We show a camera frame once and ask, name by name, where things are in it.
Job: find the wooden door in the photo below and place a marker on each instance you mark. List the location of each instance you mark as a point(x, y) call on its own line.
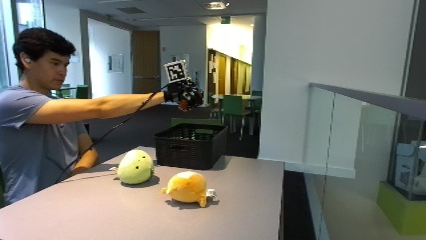
point(145, 61)

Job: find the small red brown toy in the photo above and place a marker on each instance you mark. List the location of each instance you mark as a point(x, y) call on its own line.
point(183, 105)

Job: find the green round plush toy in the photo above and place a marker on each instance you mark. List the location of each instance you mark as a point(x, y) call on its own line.
point(134, 166)

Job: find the yellow chick plush toy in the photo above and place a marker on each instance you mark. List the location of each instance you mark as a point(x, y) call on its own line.
point(187, 187)

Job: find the background table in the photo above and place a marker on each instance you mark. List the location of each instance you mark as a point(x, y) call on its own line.
point(234, 97)

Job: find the black woven basket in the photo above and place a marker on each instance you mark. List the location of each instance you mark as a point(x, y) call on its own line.
point(190, 146)

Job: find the white marker cube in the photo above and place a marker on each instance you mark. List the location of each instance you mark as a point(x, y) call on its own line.
point(175, 71)

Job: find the white boxes behind glass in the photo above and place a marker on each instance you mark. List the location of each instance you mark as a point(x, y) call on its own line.
point(410, 166)

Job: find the green block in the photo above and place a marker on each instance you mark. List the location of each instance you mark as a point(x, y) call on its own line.
point(400, 211)

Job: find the white earbud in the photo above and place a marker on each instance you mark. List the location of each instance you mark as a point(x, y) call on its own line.
point(26, 61)

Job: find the green chair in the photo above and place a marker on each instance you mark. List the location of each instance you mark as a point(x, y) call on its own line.
point(234, 108)
point(81, 91)

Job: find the green exit sign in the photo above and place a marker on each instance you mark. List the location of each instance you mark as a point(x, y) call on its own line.
point(225, 20)

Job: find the the person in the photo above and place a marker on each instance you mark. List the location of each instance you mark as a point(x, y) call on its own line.
point(30, 133)

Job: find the glass railing panel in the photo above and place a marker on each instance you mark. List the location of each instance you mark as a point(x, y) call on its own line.
point(354, 160)

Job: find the ceiling light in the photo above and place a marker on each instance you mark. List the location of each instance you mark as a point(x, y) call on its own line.
point(215, 5)

